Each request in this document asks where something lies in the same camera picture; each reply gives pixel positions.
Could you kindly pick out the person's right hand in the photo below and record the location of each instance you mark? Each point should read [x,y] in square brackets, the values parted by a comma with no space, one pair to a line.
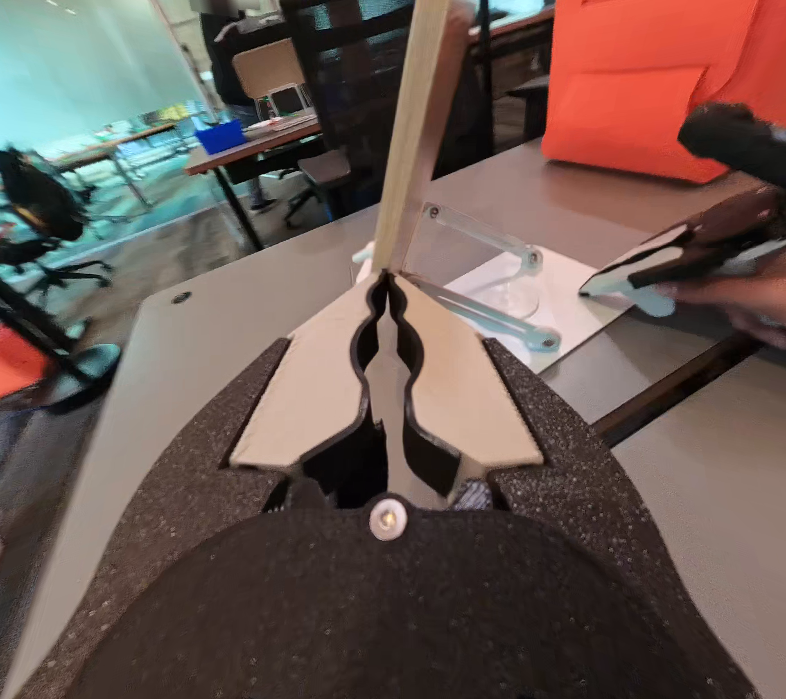
[749,306]

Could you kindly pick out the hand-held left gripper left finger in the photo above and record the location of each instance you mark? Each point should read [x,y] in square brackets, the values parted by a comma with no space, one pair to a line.
[301,398]

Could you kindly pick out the orange box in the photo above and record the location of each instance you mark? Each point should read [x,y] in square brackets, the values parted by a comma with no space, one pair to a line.
[645,36]

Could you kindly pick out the wooden tilting board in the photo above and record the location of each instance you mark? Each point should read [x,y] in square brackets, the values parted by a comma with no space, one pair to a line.
[423,66]

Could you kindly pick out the small blue bin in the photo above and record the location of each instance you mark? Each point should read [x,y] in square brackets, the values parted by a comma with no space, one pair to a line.
[221,137]

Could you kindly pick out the black chair with jacket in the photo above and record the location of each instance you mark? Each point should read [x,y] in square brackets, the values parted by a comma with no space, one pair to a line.
[37,195]

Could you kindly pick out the black pole stand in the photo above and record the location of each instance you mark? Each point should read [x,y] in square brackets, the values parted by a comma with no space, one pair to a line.
[92,362]

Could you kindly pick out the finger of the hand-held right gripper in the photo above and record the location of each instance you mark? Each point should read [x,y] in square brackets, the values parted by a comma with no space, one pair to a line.
[632,260]
[737,263]

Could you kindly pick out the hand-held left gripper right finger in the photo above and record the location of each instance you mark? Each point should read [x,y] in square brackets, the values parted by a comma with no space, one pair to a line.
[473,398]

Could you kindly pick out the small wooden board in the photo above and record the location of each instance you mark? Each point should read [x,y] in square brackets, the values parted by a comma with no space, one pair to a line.
[270,66]

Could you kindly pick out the grey desk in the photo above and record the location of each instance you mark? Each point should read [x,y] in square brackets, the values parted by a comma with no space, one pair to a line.
[245,312]

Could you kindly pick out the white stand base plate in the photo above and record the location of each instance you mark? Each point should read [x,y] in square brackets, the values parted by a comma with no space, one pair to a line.
[552,294]

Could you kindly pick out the wooden top black table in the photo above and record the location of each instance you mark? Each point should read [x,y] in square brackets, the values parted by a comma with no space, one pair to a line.
[270,139]

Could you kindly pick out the orange storage tote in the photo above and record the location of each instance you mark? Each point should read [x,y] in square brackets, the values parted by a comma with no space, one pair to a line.
[18,361]

